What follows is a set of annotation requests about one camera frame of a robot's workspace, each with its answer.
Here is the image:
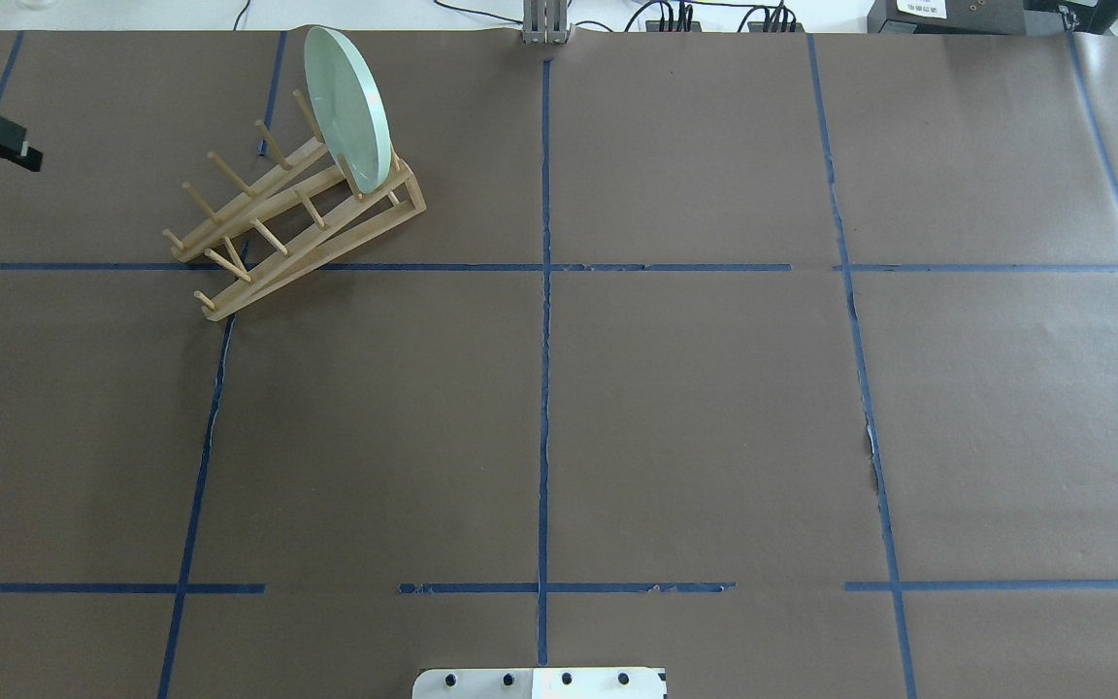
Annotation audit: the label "wooden dish rack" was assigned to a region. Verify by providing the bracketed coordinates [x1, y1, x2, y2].
[161, 91, 427, 321]

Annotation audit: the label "black box with label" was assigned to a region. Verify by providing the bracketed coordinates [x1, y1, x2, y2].
[866, 0, 1026, 35]

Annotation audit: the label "grey metal camera post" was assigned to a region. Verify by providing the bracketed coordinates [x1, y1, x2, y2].
[522, 0, 572, 46]

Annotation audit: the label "light green plate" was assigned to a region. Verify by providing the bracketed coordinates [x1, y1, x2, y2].
[305, 26, 392, 193]

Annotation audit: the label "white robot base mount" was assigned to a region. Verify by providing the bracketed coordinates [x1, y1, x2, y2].
[411, 665, 669, 698]

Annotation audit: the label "black cable plugs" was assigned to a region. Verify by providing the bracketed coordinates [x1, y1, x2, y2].
[627, 1, 804, 34]

